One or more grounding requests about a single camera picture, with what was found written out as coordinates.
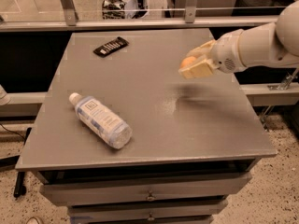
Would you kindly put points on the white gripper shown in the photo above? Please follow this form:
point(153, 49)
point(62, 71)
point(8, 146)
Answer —
point(226, 54)

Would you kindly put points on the orange fruit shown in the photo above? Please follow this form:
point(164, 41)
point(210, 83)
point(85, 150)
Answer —
point(187, 61)

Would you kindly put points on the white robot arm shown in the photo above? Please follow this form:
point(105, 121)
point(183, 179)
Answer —
point(274, 45)

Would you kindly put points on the black rxbar chocolate wrapper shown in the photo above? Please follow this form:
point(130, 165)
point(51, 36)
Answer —
point(111, 47)

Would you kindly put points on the grey drawer cabinet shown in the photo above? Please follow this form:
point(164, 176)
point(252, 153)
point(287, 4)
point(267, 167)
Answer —
point(180, 126)

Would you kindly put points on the black white patterned bag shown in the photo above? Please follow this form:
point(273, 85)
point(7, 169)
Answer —
point(113, 9)

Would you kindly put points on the clear plastic water bottle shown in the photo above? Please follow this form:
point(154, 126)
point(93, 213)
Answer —
point(111, 128)

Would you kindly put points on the grey top drawer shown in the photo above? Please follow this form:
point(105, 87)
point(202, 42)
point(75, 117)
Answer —
point(146, 189)

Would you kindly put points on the grey drawer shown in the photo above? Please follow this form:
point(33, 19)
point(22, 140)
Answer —
point(145, 211)
point(146, 189)

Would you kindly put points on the grey metal railing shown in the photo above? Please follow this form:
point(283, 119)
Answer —
point(84, 15)

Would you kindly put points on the grey lower drawer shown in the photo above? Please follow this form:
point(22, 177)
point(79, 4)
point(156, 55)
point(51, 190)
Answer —
point(145, 211)

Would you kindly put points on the white object at left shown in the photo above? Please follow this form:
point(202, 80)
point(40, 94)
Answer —
point(4, 97)

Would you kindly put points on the black floor bar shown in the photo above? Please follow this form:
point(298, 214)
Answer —
point(20, 189)

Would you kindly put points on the white shoe tip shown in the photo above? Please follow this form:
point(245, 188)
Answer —
point(34, 220)

